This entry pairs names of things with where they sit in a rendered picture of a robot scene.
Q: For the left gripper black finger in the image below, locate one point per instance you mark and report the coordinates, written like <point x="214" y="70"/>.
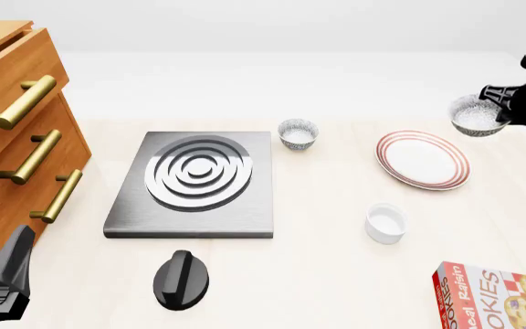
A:
<point x="14" y="264"/>

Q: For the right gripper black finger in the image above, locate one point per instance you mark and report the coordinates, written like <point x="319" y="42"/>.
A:
<point x="503" y="120"/>
<point x="496" y="93"/>

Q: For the patterned bowl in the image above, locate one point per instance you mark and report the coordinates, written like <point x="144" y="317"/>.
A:
<point x="475" y="118"/>
<point x="297" y="135"/>

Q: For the white plate with red rings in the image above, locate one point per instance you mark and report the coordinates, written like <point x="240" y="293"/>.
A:
<point x="420" y="161"/>

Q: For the red cookies box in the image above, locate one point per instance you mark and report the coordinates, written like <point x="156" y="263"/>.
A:
<point x="477" y="301"/>

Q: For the flat stove plate with rings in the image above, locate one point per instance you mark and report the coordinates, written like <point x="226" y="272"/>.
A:
<point x="245" y="192"/>

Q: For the small white ramekin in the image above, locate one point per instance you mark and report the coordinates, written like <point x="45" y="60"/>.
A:
<point x="384" y="224"/>

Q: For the round black stove knob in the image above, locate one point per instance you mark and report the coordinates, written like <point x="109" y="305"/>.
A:
<point x="181" y="281"/>

